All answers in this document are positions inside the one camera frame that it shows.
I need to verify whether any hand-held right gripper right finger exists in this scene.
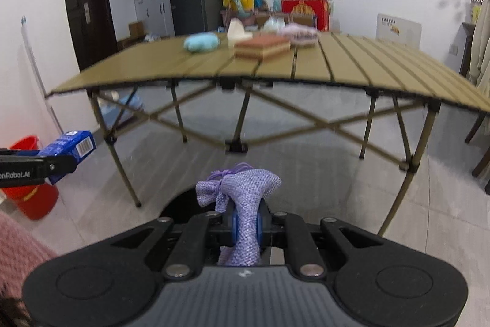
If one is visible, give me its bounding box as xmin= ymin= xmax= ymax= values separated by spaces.
xmin=256 ymin=204 xmax=384 ymax=280

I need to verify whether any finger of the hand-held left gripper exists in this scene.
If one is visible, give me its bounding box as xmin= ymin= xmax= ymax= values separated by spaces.
xmin=0 ymin=148 xmax=41 ymax=157
xmin=36 ymin=154 xmax=77 ymax=183

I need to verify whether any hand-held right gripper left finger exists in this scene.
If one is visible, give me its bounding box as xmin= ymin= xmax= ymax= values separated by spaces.
xmin=110 ymin=211 xmax=241 ymax=280

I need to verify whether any blue white carton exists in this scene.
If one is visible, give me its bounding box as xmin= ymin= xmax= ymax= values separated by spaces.
xmin=38 ymin=130 xmax=96 ymax=185

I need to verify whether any purple drawstring pouch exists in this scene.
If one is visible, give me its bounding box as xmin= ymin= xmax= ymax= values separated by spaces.
xmin=196 ymin=162 xmax=283 ymax=267

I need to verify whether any black trash bin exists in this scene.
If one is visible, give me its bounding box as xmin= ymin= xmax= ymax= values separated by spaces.
xmin=159 ymin=187 xmax=276 ymax=224

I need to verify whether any brown layered box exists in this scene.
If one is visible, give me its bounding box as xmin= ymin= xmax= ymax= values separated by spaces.
xmin=233 ymin=35 xmax=292 ymax=61

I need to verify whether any teal fluffy ball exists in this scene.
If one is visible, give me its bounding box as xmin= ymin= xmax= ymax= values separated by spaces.
xmin=183 ymin=33 xmax=221 ymax=54

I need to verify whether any red plastic bucket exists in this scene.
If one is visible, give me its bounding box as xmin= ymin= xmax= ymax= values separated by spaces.
xmin=0 ymin=135 xmax=60 ymax=220

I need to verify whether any white flat mop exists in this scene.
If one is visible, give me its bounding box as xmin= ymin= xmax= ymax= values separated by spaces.
xmin=20 ymin=16 xmax=65 ymax=136

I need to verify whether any person's pink fuzzy clothing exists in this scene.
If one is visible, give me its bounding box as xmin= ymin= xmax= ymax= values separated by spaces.
xmin=0 ymin=211 xmax=59 ymax=316

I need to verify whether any light blue litter box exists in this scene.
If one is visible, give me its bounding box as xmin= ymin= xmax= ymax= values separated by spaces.
xmin=97 ymin=95 xmax=144 ymax=121

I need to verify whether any small plain cardboard box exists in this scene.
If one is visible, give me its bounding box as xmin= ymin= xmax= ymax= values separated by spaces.
xmin=128 ymin=21 xmax=145 ymax=40

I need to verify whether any dark brown door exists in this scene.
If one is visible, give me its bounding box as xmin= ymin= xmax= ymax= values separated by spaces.
xmin=62 ymin=0 xmax=119 ymax=72

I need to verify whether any white base cabinet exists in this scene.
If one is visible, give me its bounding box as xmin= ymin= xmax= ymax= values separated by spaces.
xmin=134 ymin=0 xmax=176 ymax=38

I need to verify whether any tan slatted folding table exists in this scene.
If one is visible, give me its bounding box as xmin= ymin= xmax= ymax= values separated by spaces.
xmin=45 ymin=32 xmax=490 ymax=236

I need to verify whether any large taped cardboard box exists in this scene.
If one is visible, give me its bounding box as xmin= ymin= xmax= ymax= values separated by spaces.
xmin=254 ymin=13 xmax=318 ymax=31

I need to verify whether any red gift box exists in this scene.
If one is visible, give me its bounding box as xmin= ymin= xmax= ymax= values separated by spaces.
xmin=281 ymin=0 xmax=330 ymax=32

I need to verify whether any dark wooden chair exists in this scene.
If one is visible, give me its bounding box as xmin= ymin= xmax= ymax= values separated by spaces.
xmin=464 ymin=112 xmax=490 ymax=195

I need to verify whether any white panel heater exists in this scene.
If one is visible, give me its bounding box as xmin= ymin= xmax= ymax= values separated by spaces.
xmin=376 ymin=13 xmax=422 ymax=50

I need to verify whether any dark wooden side table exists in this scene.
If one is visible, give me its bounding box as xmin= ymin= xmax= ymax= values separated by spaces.
xmin=459 ymin=22 xmax=477 ymax=78

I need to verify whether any cream hoodie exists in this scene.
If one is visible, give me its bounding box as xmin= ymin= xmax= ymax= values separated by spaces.
xmin=469 ymin=0 xmax=490 ymax=86

